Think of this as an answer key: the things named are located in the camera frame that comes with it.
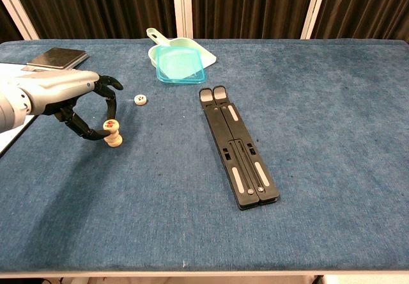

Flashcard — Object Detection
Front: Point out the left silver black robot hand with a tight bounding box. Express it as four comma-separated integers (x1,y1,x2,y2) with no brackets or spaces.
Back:
12,70,124,141

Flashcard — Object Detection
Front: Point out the silver digital kitchen scale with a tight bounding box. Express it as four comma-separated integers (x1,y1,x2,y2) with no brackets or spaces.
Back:
26,47,89,72

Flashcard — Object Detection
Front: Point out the white rectangular board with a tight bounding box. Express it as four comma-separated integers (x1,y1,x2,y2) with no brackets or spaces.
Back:
0,62,36,157

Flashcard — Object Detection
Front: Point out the black pleated curtain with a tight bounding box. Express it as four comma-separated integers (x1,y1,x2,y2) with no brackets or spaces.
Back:
6,0,177,40
311,0,409,44
190,0,318,40
0,0,25,43

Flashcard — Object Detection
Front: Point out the teal transparent plastic container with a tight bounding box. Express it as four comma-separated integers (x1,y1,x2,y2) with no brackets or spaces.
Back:
155,45,208,86

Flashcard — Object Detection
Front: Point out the light green plastic dustpan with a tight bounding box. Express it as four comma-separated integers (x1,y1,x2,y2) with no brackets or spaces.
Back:
146,28,218,69

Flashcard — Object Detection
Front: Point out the black folding laptop stand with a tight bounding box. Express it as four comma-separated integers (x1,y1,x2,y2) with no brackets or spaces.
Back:
198,85,280,212

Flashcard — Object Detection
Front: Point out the blue tablecloth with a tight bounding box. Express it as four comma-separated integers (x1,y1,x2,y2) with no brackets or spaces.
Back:
0,39,409,272

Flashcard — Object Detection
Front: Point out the white frame post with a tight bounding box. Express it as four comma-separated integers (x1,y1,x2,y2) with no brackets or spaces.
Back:
300,0,330,40
0,0,40,41
171,0,194,40

